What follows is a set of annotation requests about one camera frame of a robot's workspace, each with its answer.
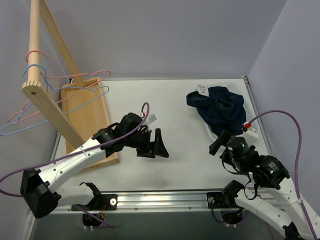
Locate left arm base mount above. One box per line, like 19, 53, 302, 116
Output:
71, 193, 118, 229

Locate light blue wire hanger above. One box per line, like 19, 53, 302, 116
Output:
0, 63, 110, 137

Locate aluminium mounting rail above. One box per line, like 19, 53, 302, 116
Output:
34, 185, 276, 219

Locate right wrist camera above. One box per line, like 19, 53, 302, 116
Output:
240, 122, 259, 146

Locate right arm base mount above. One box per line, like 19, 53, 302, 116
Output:
206, 191, 249, 228

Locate wooden clothes rack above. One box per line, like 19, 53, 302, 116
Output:
22, 0, 110, 153

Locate clear plastic basket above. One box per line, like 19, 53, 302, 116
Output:
194, 82, 254, 141

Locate pink wire hanger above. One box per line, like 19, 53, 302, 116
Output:
7, 50, 111, 124

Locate dark navy garment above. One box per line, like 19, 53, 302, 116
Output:
186, 86, 247, 136

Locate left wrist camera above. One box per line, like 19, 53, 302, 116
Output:
140, 112, 157, 125

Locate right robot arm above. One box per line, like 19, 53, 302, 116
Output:
209, 131, 320, 240

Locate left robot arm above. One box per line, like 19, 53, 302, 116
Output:
20, 112, 169, 219

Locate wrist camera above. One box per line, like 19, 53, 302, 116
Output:
240, 122, 259, 146
140, 112, 157, 125

